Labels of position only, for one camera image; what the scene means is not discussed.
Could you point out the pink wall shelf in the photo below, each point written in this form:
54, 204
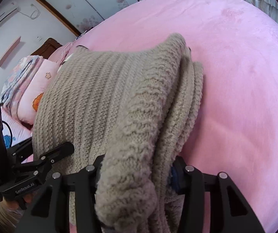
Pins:
9, 52

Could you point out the white blue printed cloth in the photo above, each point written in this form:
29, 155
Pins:
17, 131

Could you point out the pink flower print pillow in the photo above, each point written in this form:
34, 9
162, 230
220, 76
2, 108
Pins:
42, 89

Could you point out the dark wooden bed frame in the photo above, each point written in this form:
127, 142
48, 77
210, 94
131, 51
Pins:
48, 47

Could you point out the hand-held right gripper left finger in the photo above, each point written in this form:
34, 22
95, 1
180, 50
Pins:
85, 179

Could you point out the pink bed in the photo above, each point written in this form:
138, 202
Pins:
238, 77

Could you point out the floral wardrobe doors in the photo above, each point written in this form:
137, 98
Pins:
100, 0

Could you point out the folded floral quilt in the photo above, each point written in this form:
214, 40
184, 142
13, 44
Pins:
17, 77

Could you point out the person's left hand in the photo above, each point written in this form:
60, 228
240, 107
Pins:
22, 199

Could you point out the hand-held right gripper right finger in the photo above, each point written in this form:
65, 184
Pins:
190, 179

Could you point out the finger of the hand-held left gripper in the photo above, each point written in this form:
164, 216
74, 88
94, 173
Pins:
56, 153
20, 148

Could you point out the beige knitted cardigan sweater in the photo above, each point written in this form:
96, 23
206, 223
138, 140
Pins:
105, 97

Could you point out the white wall socket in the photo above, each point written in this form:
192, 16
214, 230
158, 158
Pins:
39, 38

